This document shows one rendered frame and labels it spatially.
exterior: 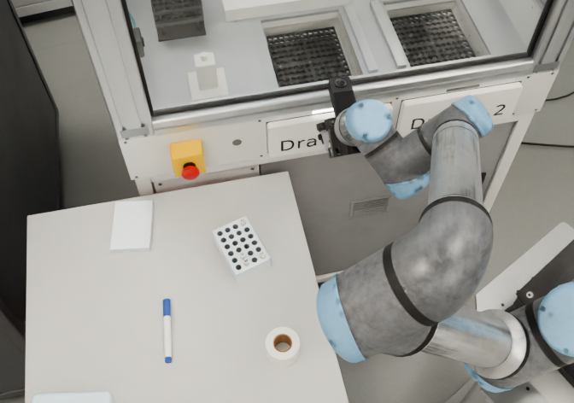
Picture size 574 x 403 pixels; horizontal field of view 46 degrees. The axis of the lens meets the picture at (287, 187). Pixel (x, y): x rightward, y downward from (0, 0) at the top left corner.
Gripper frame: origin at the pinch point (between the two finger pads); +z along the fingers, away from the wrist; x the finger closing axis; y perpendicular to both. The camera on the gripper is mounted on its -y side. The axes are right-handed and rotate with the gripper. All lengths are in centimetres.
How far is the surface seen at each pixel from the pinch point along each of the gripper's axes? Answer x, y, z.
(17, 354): -87, 44, 38
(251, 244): -22.6, 22.7, -2.0
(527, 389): 25, 59, -23
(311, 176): -3.2, 10.5, 22.3
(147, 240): -45.0, 18.1, 3.9
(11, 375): -93, 51, 48
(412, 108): 19.3, -1.1, 0.3
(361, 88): 7.0, -6.8, -4.6
